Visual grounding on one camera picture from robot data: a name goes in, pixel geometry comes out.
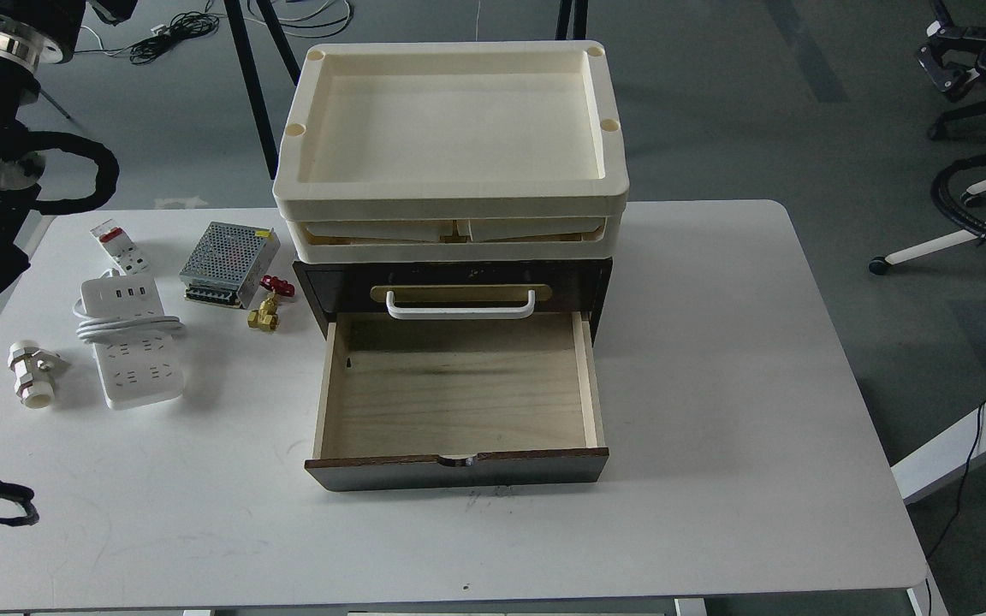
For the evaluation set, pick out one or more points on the white circuit breaker red switch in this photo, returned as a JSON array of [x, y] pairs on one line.
[[126, 256]]

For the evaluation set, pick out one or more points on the brass valve red handle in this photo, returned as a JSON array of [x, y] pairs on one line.
[[265, 317]]

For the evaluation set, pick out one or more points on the cream plastic lower tray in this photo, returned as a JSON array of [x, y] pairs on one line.
[[519, 239]]

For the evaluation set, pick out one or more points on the white power strip with cable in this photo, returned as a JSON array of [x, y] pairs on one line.
[[132, 339]]

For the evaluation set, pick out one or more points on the metal mesh power supply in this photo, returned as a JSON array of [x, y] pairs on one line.
[[227, 264]]

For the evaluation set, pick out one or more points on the white plastic pipe valve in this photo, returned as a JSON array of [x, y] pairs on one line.
[[33, 367]]

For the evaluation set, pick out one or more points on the open wooden drawer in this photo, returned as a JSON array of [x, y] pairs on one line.
[[447, 404]]

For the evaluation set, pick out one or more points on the white drawer handle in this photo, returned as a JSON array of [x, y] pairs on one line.
[[512, 312]]

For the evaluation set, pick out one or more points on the cream plastic tray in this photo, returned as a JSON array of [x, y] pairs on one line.
[[452, 130], [519, 239]]

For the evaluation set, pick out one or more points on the cream plastic top tray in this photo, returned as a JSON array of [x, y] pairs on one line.
[[452, 130]]

